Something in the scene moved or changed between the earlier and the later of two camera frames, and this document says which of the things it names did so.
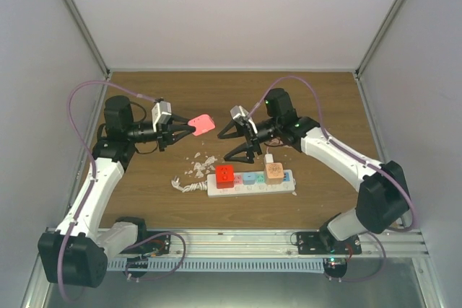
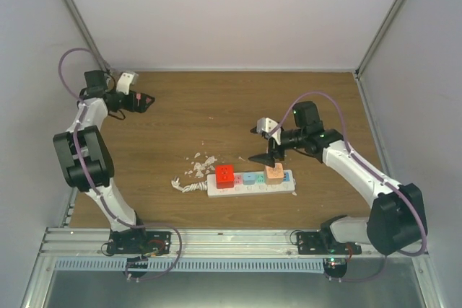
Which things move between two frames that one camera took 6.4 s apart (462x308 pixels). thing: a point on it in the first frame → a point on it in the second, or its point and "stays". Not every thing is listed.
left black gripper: [166, 133] → [141, 107]
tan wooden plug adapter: [274, 173] stays
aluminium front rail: [275, 243] stays
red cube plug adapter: [225, 177] stays
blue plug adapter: [249, 178] stays
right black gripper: [252, 139] → [268, 159]
